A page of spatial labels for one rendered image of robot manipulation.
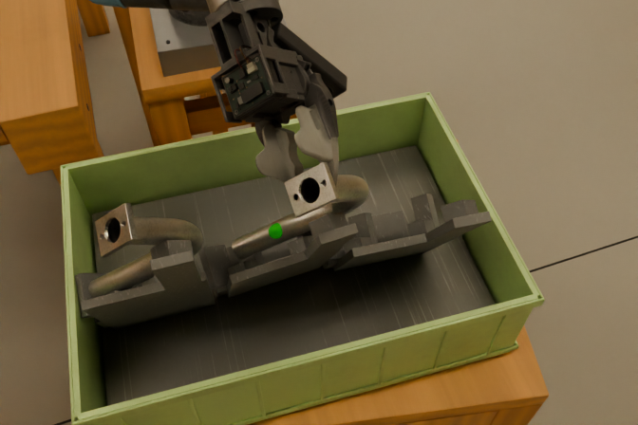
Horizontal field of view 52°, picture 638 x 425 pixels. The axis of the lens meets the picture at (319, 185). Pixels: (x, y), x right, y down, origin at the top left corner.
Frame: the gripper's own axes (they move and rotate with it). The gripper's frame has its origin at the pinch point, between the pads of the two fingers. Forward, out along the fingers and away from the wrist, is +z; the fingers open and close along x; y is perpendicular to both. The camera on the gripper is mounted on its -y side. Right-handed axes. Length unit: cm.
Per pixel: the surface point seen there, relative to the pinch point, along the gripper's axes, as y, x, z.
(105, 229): 13.2, -18.3, -2.9
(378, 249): -16.5, -5.4, 7.5
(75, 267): 1.1, -42.3, -4.3
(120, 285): 0.9, -34.2, 0.6
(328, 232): -3.2, -3.0, 4.6
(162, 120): -38, -56, -35
